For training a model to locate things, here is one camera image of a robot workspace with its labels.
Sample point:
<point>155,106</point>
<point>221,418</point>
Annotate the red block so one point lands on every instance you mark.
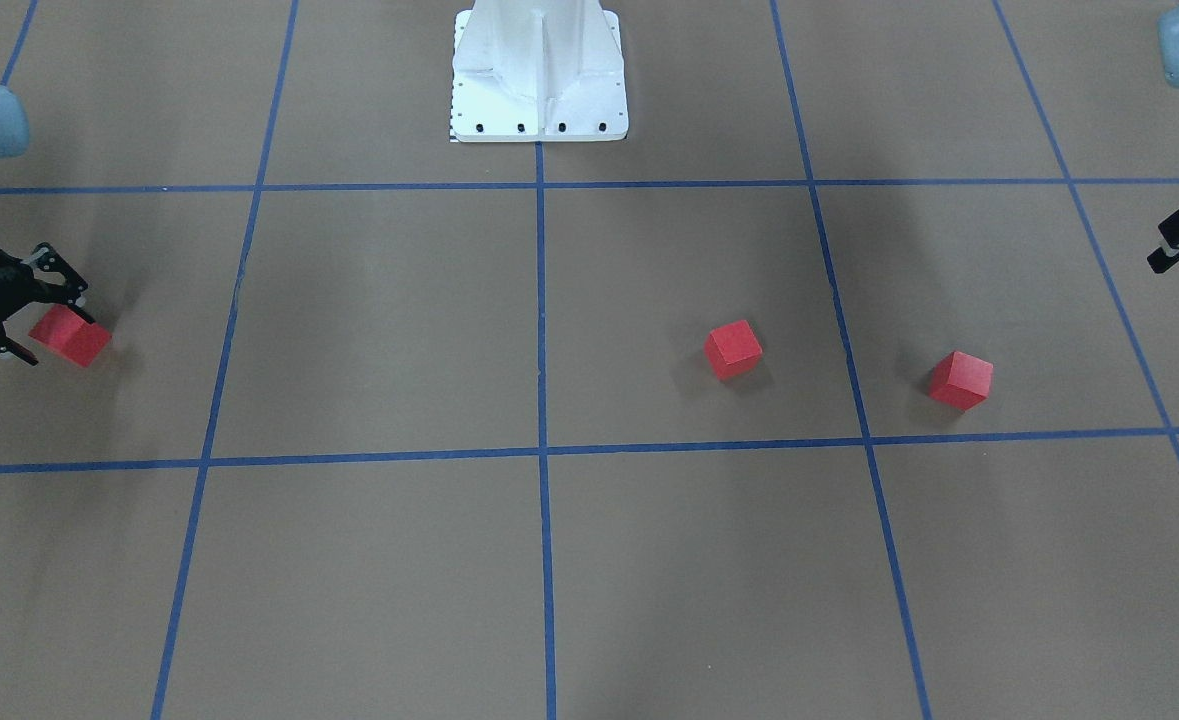
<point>732,349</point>
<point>69,335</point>
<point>961,381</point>

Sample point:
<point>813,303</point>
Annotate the white pedestal column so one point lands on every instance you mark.
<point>538,72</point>

